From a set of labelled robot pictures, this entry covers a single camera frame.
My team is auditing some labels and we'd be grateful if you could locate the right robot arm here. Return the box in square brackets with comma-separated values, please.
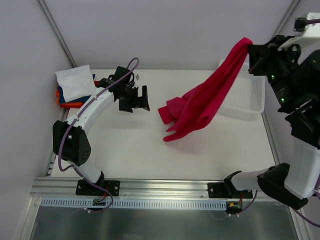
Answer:
[223, 35, 320, 210]

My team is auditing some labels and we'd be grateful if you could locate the aluminium mounting rail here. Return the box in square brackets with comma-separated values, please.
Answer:
[30, 177, 252, 201]

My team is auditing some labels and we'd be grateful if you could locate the white plastic basket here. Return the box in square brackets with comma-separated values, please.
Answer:
[218, 62, 266, 120]

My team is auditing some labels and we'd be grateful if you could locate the orange red folded t shirt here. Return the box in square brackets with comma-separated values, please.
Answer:
[55, 89, 84, 109]

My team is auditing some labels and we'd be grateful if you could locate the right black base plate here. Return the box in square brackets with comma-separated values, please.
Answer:
[207, 182, 254, 199]

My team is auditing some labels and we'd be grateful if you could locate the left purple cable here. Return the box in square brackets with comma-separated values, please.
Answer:
[39, 57, 141, 223]

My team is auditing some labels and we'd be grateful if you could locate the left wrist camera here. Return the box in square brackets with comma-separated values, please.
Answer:
[112, 66, 134, 84]

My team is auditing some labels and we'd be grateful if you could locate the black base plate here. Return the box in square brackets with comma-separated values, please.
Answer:
[207, 182, 254, 199]
[75, 179, 120, 197]

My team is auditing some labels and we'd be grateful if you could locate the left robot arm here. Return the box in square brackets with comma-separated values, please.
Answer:
[52, 78, 150, 195]

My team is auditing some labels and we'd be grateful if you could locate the white folded t shirt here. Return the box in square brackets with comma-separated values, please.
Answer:
[55, 64, 96, 103]

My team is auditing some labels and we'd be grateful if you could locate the blue folded t shirt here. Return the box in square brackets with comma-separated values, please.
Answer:
[57, 85, 91, 103]

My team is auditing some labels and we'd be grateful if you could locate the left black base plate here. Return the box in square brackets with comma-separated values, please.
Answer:
[75, 179, 120, 197]

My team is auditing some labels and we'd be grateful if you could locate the pink red t shirt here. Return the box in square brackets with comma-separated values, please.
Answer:
[158, 37, 253, 142]

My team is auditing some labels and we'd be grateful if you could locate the white slotted cable duct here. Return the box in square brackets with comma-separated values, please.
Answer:
[40, 197, 227, 211]

